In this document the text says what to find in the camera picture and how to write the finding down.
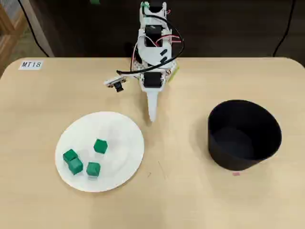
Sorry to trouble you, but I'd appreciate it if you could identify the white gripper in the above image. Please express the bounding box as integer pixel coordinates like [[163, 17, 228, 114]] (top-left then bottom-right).
[[140, 71, 167, 123]]

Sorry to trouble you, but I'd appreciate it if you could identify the green cube block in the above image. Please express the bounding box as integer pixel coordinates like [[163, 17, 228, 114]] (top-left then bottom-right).
[[86, 161, 101, 177], [93, 138, 109, 155], [62, 149, 79, 163], [67, 158, 84, 177]]

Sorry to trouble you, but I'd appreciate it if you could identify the white round plate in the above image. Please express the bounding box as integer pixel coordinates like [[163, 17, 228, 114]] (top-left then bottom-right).
[[55, 111, 145, 193]]

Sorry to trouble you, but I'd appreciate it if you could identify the black pot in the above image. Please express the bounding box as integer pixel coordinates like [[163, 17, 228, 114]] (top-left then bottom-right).
[[207, 99, 283, 171]]

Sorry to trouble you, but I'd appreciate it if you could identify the white MT18 label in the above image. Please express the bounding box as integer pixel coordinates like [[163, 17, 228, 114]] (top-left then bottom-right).
[[18, 60, 44, 70]]

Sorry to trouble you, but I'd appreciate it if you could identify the yellow green base plate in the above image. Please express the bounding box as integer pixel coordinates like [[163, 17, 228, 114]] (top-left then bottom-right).
[[168, 64, 180, 83]]

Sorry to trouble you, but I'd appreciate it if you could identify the thick black camera cable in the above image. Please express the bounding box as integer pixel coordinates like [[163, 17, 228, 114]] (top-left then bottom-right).
[[116, 18, 185, 76]]

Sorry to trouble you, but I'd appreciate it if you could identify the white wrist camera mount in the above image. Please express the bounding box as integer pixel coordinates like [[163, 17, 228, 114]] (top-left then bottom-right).
[[103, 75, 127, 94]]

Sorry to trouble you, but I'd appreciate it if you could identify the thin red black wire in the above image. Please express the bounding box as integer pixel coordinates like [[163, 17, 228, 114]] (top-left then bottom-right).
[[154, 35, 182, 48]]

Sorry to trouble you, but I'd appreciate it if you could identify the thin black cable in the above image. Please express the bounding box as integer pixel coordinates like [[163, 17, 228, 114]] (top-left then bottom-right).
[[18, 0, 50, 58], [273, 0, 296, 57]]

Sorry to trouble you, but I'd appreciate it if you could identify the wooden furniture frame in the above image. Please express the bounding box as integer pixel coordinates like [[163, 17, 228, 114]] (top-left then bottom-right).
[[0, 0, 26, 77]]

